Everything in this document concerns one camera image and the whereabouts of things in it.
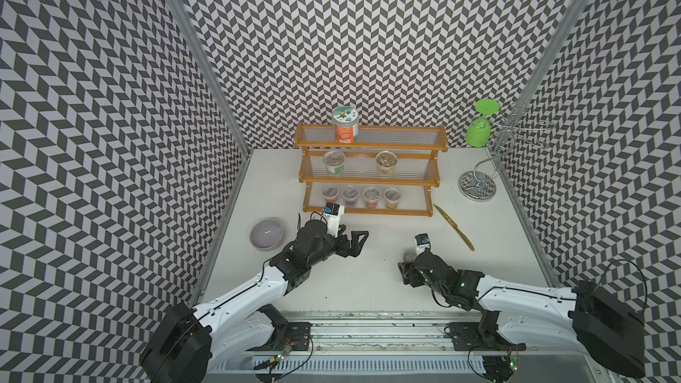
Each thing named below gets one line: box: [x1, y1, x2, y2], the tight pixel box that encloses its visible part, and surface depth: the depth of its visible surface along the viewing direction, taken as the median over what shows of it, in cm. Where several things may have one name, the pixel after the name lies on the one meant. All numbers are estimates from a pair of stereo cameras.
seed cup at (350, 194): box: [341, 184, 361, 208], surface depth 98 cm
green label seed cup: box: [322, 150, 346, 177], surface depth 91 cm
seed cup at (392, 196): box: [383, 187, 402, 210], surface depth 96 cm
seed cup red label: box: [321, 184, 340, 204], surface depth 97 cm
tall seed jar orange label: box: [332, 105, 361, 144], surface depth 80 cm
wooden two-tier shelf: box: [293, 123, 449, 218], surface depth 95 cm
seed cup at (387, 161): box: [375, 150, 398, 177], surface depth 91 cm
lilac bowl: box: [250, 218, 285, 251], surface depth 90 cm
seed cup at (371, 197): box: [363, 187, 382, 209], surface depth 98 cm
